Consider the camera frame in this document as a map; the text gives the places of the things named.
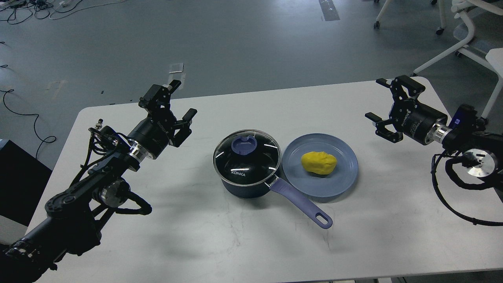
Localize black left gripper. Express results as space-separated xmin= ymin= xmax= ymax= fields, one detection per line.
xmin=128 ymin=79 xmax=197 ymax=159

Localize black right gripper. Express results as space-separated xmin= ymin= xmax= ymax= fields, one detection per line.
xmin=365 ymin=75 xmax=448 ymax=145

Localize glass pot lid purple knob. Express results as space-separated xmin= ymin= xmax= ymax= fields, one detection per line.
xmin=213 ymin=129 xmax=282 ymax=187

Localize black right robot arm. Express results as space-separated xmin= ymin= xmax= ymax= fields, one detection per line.
xmin=365 ymin=75 xmax=502 ymax=227

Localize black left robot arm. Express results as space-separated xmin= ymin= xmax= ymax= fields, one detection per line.
xmin=1 ymin=79 xmax=196 ymax=283

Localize yellow potato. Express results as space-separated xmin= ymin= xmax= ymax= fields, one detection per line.
xmin=301 ymin=152 xmax=338 ymax=175

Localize white chair base with casters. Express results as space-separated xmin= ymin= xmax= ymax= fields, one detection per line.
xmin=373 ymin=0 xmax=447 ymax=35

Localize blue round plate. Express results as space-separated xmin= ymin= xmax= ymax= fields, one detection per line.
xmin=282 ymin=134 xmax=359 ymax=202

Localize white office chair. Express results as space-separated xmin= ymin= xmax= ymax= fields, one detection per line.
xmin=411 ymin=0 xmax=503 ymax=118

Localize black box at left edge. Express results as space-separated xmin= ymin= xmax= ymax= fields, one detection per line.
xmin=0 ymin=139 xmax=52 ymax=226

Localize dark blue saucepan purple handle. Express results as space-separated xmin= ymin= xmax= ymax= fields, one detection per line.
xmin=213 ymin=157 xmax=333 ymax=229

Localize black cables on floor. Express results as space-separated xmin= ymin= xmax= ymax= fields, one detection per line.
xmin=0 ymin=0 xmax=126 ymax=26

